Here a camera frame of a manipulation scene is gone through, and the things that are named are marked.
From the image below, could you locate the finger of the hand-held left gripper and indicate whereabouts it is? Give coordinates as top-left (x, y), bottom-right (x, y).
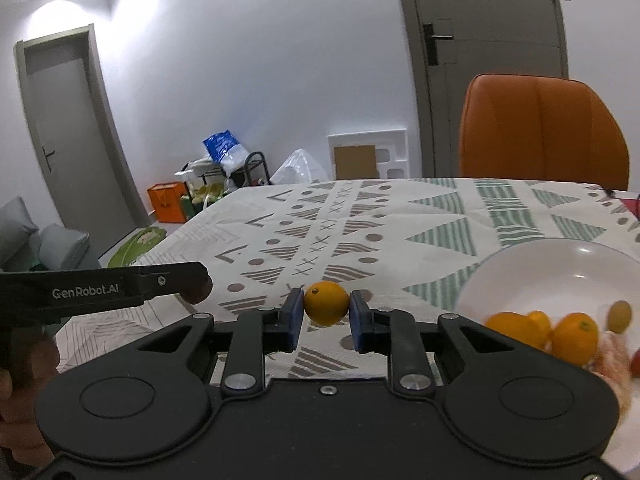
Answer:
top-left (122, 261), bottom-right (214, 307)

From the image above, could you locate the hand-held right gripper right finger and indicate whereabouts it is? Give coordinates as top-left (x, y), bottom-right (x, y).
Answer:
top-left (349, 290), bottom-right (507, 397)

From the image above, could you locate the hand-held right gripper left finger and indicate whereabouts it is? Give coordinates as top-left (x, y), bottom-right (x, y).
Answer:
top-left (132, 287), bottom-right (305, 397)

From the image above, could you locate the round orange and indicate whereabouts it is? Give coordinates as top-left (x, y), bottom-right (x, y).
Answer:
top-left (549, 312), bottom-right (600, 367)
top-left (304, 282), bottom-right (350, 326)
top-left (485, 312), bottom-right (551, 352)

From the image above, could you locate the white plate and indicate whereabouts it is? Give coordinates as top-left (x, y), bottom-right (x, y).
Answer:
top-left (454, 239), bottom-right (640, 422)

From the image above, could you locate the peeled orange piece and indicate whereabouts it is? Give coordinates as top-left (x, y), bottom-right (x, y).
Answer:
top-left (589, 332), bottom-right (637, 419)

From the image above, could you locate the olive green fruit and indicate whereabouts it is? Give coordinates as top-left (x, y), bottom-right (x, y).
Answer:
top-left (607, 300), bottom-right (634, 335)

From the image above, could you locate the person's left hand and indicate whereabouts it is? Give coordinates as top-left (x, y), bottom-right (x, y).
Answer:
top-left (0, 332), bottom-right (60, 461)

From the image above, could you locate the green floor mat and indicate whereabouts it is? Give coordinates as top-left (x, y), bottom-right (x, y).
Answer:
top-left (107, 227), bottom-right (166, 269)

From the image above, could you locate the grey sofa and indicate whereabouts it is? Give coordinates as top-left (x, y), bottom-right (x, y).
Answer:
top-left (0, 196), bottom-right (102, 275)

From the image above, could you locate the orange box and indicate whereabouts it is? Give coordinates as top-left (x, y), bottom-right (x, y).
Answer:
top-left (147, 182), bottom-right (190, 223)

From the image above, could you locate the green bag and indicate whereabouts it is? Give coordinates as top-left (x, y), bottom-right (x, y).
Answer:
top-left (180, 185), bottom-right (227, 219)

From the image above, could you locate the patterned tablecloth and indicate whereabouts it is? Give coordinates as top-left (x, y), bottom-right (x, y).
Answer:
top-left (52, 177), bottom-right (640, 471)

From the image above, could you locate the black metal rack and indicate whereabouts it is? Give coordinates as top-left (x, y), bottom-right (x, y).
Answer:
top-left (197, 151), bottom-right (271, 192)

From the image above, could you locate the blue plastic bag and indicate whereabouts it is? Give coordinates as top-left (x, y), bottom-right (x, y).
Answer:
top-left (202, 130), bottom-right (250, 174)

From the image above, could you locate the white plastic bag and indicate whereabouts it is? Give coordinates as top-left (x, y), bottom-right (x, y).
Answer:
top-left (270, 149), bottom-right (330, 186)

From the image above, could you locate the brown cardboard piece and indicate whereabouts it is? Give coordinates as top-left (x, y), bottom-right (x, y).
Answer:
top-left (333, 145), bottom-right (377, 180)

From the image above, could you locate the white foam packaging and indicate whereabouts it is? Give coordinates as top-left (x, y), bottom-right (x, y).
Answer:
top-left (327, 129), bottom-right (410, 181)

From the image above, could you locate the orange chair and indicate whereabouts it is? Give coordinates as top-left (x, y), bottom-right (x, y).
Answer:
top-left (458, 73), bottom-right (630, 191)

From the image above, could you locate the grey door with lock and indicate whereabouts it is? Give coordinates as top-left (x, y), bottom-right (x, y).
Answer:
top-left (392, 0), bottom-right (571, 181)

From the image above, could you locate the black door lock handle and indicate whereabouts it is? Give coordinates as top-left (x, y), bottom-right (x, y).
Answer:
top-left (422, 22), bottom-right (456, 67)

